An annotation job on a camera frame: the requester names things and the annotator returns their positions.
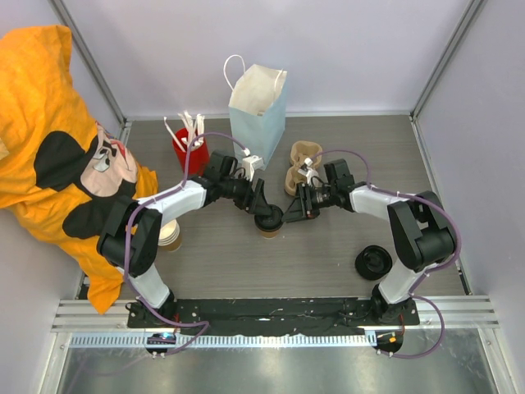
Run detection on paper cup stack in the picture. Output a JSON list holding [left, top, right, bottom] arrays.
[[157, 219, 182, 252]]

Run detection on single brown paper cup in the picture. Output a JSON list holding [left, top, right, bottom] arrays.
[[259, 229, 280, 239]]

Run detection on black lid stack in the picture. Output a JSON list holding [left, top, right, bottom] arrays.
[[354, 245, 393, 281]]

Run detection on orange cartoon cloth bag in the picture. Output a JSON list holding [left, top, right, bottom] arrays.
[[1, 25, 158, 314]]

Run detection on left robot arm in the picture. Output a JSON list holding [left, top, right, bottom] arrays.
[[97, 150, 283, 328]]

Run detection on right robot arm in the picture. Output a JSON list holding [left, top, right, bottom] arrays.
[[282, 159, 458, 324]]

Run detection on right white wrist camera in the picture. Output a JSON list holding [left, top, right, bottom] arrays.
[[298, 157, 322, 187]]

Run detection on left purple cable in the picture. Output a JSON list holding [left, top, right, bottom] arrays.
[[122, 131, 251, 356]]

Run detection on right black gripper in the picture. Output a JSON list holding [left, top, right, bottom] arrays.
[[281, 183, 336, 224]]

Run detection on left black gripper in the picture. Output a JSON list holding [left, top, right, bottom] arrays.
[[221, 172, 271, 216]]

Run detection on white slotted cable duct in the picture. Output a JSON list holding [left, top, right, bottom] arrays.
[[69, 331, 377, 349]]

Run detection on red cup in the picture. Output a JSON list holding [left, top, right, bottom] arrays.
[[171, 127, 211, 180]]

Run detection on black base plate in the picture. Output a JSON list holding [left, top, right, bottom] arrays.
[[126, 295, 420, 336]]

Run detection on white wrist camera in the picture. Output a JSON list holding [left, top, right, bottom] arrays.
[[298, 157, 322, 187], [241, 148, 264, 181]]

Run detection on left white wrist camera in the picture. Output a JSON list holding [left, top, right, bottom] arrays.
[[241, 148, 264, 181]]

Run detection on brown cup carrier stack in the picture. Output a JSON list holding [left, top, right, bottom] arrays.
[[284, 140, 322, 196]]

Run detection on light blue paper bag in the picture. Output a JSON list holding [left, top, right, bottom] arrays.
[[223, 54, 288, 168]]

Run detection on single black cup lid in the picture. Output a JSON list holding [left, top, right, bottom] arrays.
[[254, 204, 283, 232]]

